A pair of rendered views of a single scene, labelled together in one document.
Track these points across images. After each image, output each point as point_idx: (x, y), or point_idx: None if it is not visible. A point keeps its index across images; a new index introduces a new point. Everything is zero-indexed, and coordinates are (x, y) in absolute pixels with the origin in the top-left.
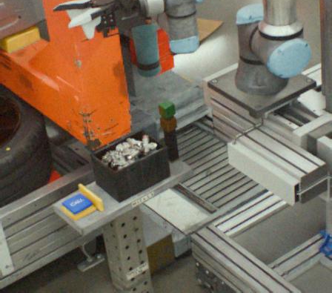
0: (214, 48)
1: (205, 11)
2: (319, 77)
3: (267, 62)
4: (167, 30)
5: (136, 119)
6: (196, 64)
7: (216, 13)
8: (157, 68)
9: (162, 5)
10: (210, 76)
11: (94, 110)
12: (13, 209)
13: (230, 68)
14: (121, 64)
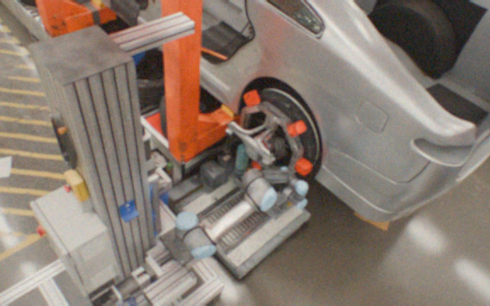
0: (355, 226)
1: (401, 222)
2: (162, 216)
3: None
4: None
5: (213, 171)
6: (337, 218)
7: (399, 228)
8: (237, 171)
9: None
10: (161, 170)
11: (169, 140)
12: (156, 136)
13: (166, 177)
14: (179, 139)
